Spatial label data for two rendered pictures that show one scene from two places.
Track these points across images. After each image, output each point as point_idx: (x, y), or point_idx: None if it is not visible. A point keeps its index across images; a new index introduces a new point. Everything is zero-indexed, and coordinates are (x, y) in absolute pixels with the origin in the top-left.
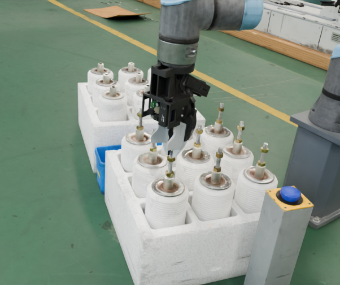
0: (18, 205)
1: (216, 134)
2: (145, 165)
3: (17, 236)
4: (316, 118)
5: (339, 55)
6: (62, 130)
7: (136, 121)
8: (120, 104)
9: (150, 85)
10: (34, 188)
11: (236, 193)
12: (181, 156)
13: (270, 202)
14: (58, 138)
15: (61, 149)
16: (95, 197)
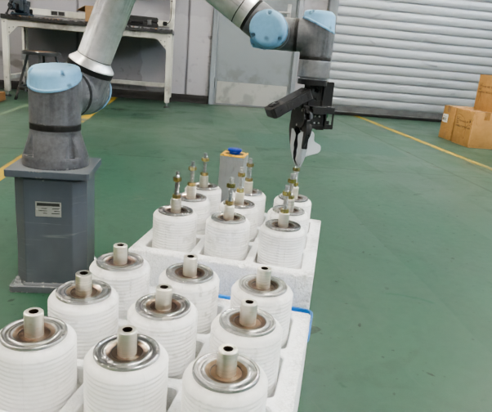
0: (428, 387)
1: (185, 208)
2: (300, 208)
3: (422, 351)
4: (86, 158)
5: (80, 79)
6: None
7: (225, 302)
8: None
9: (332, 98)
10: (407, 409)
11: (217, 209)
12: (254, 207)
13: (245, 160)
14: None
15: None
16: (312, 364)
